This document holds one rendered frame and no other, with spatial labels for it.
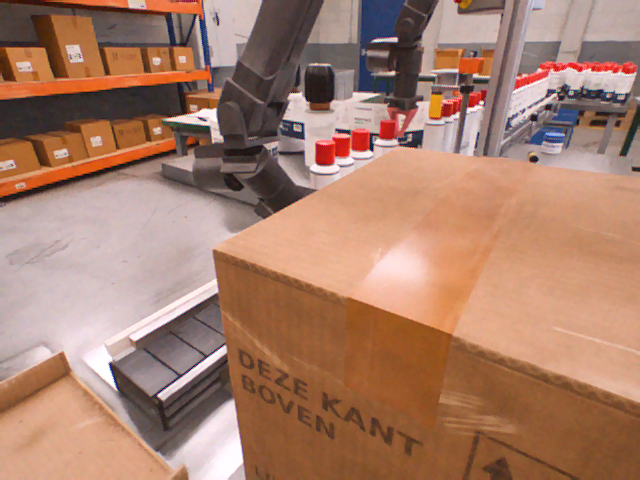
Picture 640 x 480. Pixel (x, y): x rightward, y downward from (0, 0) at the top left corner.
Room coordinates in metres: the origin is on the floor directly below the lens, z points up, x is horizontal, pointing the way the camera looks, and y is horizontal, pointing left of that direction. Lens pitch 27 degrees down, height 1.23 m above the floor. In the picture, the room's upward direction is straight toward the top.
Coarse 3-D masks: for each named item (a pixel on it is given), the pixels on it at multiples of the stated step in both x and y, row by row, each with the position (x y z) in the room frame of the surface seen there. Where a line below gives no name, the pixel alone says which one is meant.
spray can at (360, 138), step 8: (352, 136) 0.71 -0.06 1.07; (360, 136) 0.70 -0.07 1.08; (368, 136) 0.71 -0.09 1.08; (352, 144) 0.71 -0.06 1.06; (360, 144) 0.70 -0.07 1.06; (368, 144) 0.71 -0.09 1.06; (352, 152) 0.71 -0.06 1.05; (360, 152) 0.70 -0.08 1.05; (368, 152) 0.71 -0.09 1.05; (360, 160) 0.69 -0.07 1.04; (368, 160) 0.70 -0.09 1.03
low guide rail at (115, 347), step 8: (216, 280) 0.47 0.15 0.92; (200, 288) 0.45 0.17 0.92; (208, 288) 0.45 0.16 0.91; (192, 296) 0.43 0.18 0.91; (176, 304) 0.42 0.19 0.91; (160, 312) 0.40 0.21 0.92; (168, 312) 0.40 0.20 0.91; (144, 320) 0.38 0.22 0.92; (152, 320) 0.38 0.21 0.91; (128, 328) 0.37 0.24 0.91; (136, 328) 0.37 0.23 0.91; (120, 336) 0.35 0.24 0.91; (128, 336) 0.36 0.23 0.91; (104, 344) 0.34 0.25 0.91; (112, 344) 0.34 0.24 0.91; (120, 344) 0.35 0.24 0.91; (128, 344) 0.36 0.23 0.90; (112, 352) 0.34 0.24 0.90; (120, 352) 0.35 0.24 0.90
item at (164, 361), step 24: (216, 312) 0.44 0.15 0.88; (168, 336) 0.39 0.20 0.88; (192, 336) 0.39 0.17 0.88; (216, 336) 0.39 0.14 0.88; (120, 360) 0.35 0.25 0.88; (144, 360) 0.35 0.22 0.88; (168, 360) 0.35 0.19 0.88; (192, 360) 0.35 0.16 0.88; (144, 384) 0.31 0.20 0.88; (168, 384) 0.31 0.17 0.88
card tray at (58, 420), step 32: (64, 352) 0.38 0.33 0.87; (0, 384) 0.33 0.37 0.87; (32, 384) 0.35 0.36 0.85; (64, 384) 0.36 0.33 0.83; (0, 416) 0.31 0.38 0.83; (32, 416) 0.31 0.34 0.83; (64, 416) 0.31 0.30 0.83; (96, 416) 0.31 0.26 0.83; (0, 448) 0.27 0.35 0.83; (32, 448) 0.27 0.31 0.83; (64, 448) 0.27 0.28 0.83; (96, 448) 0.27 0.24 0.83; (128, 448) 0.27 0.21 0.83
